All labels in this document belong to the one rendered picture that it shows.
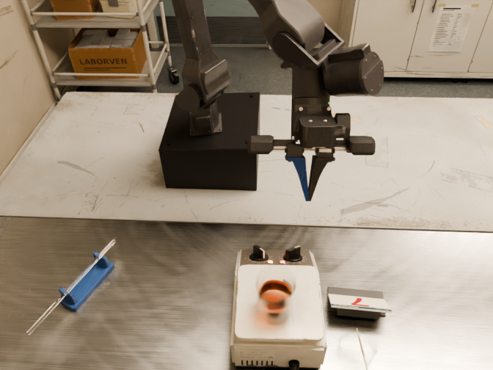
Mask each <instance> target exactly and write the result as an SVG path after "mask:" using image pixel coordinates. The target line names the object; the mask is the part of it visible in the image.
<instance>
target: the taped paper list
mask: <svg viewBox="0 0 493 370"><path fill-rule="evenodd" d="M478 5H479V4H472V5H446V4H439V6H438V7H440V9H439V14H438V16H437V21H436V24H435V27H434V31H433V34H432V37H431V42H430V44H429V47H428V51H452V52H461V49H462V46H463V43H464V39H465V37H466V34H467V30H468V28H469V25H470V22H471V20H472V16H473V13H474V11H475V8H476V7H478Z"/></svg>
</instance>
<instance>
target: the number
mask: <svg viewBox="0 0 493 370"><path fill-rule="evenodd" d="M330 296H331V299H332V303H333V304H340V305H354V306H362V307H370V308H384V309H389V308H388V307H387V305H386V304H385V302H384V300H375V299H368V298H359V297H344V296H337V295H330Z"/></svg>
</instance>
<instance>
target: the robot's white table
mask: <svg viewBox="0 0 493 370"><path fill-rule="evenodd" d="M178 94H179V93H145V92H66V93H65V94H64V95H63V97H62V99H61V100H60V101H59V103H58V104H57V105H56V107H55V108H54V110H53V111H52V113H51V114H50V115H49V116H48V118H47V120H46V121H45V122H44V124H43V125H42V126H41V128H40V130H39V131H38V132H37V133H36V135H35V136H34V138H33V140H32V141H31V142H30V143H29V145H28V146H27V147H26V149H25V151H24V152H23V153H22V154H21V156H20V157H19V159H18V160H17V162H16V163H15V164H14V166H13V167H12V169H11V170H10V171H9V172H8V174H7V176H6V177H5V178H4V180H3V181H2V182H1V184H0V217H29V218H52V219H75V220H119V221H142V222H186V223H209V224H231V225H276V226H299V227H321V228H365V229H388V230H411V231H455V232H478V233H493V98H416V97H371V96H350V97H335V96H330V106H331V108H332V116H333V117H334V116H335V114H336V113H349V114H350V115H351V133H350V136H369V137H372V138H374V139H375V143H376V150H375V153H374V154H373V155H372V156H354V155H353V154H352V153H347V152H346V151H335V153H334V157H335V161H333V162H328V163H327V165H326V166H325V168H324V170H323V172H322V174H321V176H320V178H319V179H318V183H317V186H316V188H315V191H314V194H313V197H312V200H311V201H305V199H304V194H303V191H302V186H301V183H300V180H299V176H298V173H297V171H296V168H295V167H294V164H293V162H292V161H291V162H288V161H286V160H285V155H286V153H285V151H284V150H273V151H272V152H270V154H259V159H258V184H257V191H249V190H223V189H172V188H166V185H165V181H164V174H163V170H162V166H161V159H160V155H159V152H158V149H159V146H160V144H161V140H162V137H163V134H164V130H165V128H166V124H167V121H168V118H169V113H170V111H171V108H172V104H173V101H174V99H175V95H178ZM291 100H292V95H260V135H272V136H273V137H274V139H291Z"/></svg>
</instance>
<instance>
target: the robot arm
mask: <svg viewBox="0 0 493 370"><path fill-rule="evenodd" d="M248 2H249V3H250V4H251V5H252V6H253V8H254V9H255V11H256V12H257V14H258V16H259V17H260V24H261V29H262V33H263V35H264V37H265V38H266V40H267V42H268V43H269V45H270V46H271V49H272V50H273V52H274V53H275V54H276V55H277V56H278V57H279V58H280V59H281V60H282V61H284V62H283V63H282V64H281V65H280V67H281V68H282V69H286V70H287V69H288V70H292V100H291V139H274V137H273V136H272V135H252V136H251V137H250V138H249V139H248V141H247V151H248V153H250V154H270V152H272V151H273V150H284V151H285V153H286V155H285V160H286V161H288V162H291V161H292V162H293V164H294V167H295V168H296V171H297V173H298V176H299V180H300V183H301V186H302V191H303V194H304V199H305V201H311V200H312V197H313V194H314V191H315V188H316V186H317V183H318V179H319V178H320V176H321V174H322V172H323V170H324V168H325V166H326V165H327V163H328V162H333V161H335V157H334V153H335V151H346V152H347V153H352V154H353V155H354V156H372V155H373V154H374V153H375V150H376V143H375V139H374V138H372V137H369V136H350V133H351V115H350V114H349V113H336V114H335V116H334V117H333V116H332V108H331V106H330V96H331V95H333V96H335V97H350V96H366V95H376V94H378V93H379V91H380V89H381V87H382V85H383V81H384V65H383V62H382V60H380V58H379V55H378V54H377V53H376V52H374V51H371V49H370V44H369V43H363V44H359V45H357V46H352V47H347V48H342V47H343V46H344V45H345V41H344V40H343V39H342V38H340V37H339V36H338V35H337V34H336V33H335V32H334V31H333V30H332V29H331V28H330V27H329V26H328V25H327V24H326V23H324V20H323V18H322V17H321V15H320V14H319V13H318V12H317V11H316V10H315V9H314V8H313V7H312V6H311V5H310V4H309V3H308V2H307V1H306V0H248ZM172 6H173V9H174V12H175V17H176V21H177V24H178V28H179V32H180V37H181V40H182V44H183V49H184V52H185V55H186V58H185V61H184V65H183V70H182V80H183V90H182V91H181V92H180V93H179V94H178V95H177V96H176V97H175V100H176V102H177V104H178V106H179V107H180V108H181V109H185V110H186V111H189V114H190V135H191V136H199V135H206V134H220V133H222V115H221V113H218V108H217V102H216V98H218V97H219V96H220V95H222V94H223V93H224V90H225V89H226V88H227V86H228V85H229V79H231V77H230V74H229V71H228V67H227V60H226V59H220V58H219V57H218V55H217V54H216V53H215V52H214V51H213V48H212V45H211V38H210V34H209V30H208V24H207V20H206V16H205V9H204V6H203V2H202V0H172ZM319 43H322V44H323V45H322V46H321V47H320V48H319V49H318V50H316V51H315V52H314V53H313V54H311V55H310V54H308V52H309V51H311V50H312V49H313V48H315V47H316V46H317V45H318V44H319ZM340 138H343V139H340ZM298 140H299V141H300V143H298V144H296V142H298ZM305 151H315V155H313V157H312V163H311V168H310V180H309V186H308V183H307V170H306V158H305V157H304V156H303V153H304V152H305Z"/></svg>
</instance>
